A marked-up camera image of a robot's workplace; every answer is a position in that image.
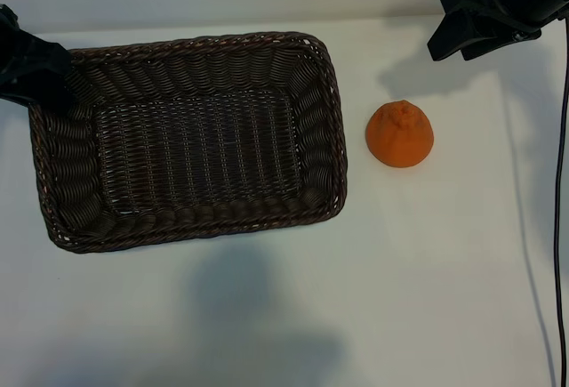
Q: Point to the orange fruit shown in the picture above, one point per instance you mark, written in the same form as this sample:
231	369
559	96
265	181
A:
400	142

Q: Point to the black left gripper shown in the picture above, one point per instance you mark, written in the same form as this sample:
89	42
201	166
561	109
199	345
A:
8	44

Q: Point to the dark brown woven wicker basket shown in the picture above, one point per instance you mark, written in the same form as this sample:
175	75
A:
195	151

